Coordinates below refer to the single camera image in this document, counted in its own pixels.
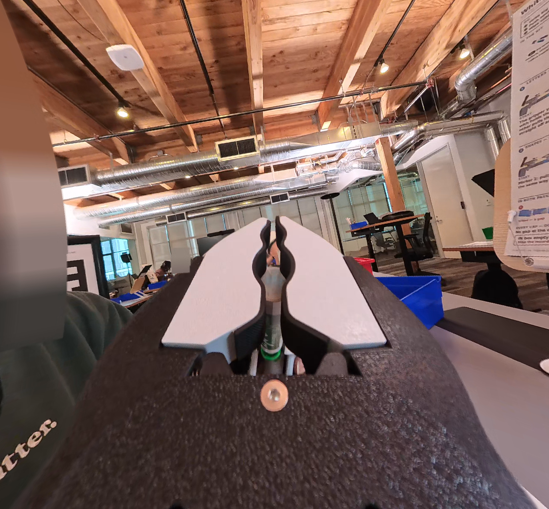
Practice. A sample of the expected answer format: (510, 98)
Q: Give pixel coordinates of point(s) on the white door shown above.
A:
(444, 200)

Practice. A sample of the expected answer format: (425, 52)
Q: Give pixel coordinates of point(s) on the ceiling spotlight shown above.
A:
(383, 67)
(123, 111)
(464, 53)

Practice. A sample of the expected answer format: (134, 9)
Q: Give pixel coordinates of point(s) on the black desk mat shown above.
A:
(493, 333)

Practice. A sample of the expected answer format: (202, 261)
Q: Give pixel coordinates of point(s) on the wooden standing desk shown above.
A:
(386, 219)

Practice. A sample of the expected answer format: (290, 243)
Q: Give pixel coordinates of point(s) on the white ceiling access point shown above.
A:
(124, 56)

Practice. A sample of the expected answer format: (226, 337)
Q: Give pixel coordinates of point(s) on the person's green sweatshirt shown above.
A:
(34, 389)

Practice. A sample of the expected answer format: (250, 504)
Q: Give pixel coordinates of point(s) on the green whiteboard marker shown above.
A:
(271, 337)

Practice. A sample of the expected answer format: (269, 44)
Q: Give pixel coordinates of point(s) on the black floor lamp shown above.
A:
(330, 196)

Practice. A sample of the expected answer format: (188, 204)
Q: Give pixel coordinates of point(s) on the printed instruction sheet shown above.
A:
(529, 131)

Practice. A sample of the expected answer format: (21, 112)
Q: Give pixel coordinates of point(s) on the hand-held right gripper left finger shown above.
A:
(214, 294)

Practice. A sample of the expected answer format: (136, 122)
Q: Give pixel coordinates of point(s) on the red plastic bin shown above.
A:
(364, 263)

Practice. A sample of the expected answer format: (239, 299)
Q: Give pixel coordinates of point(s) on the dark laptop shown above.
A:
(372, 217)

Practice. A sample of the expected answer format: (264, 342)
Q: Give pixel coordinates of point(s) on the wooden support post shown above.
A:
(388, 174)

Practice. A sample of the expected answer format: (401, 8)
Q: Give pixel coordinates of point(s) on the green plastic bin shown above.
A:
(489, 233)

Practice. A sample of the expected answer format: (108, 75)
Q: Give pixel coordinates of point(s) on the air vent grille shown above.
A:
(236, 148)
(73, 176)

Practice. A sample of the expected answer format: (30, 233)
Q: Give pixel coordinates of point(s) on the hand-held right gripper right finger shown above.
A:
(334, 299)

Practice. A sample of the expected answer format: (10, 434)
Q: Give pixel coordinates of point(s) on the silver ventilation duct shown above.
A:
(171, 204)
(467, 80)
(171, 166)

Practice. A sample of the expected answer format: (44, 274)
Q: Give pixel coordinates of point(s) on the blue plastic bin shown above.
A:
(411, 299)

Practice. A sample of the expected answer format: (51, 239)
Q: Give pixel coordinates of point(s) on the black and white framed sign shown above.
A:
(81, 269)

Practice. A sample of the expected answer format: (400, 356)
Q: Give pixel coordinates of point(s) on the black office chair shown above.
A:
(495, 288)
(422, 239)

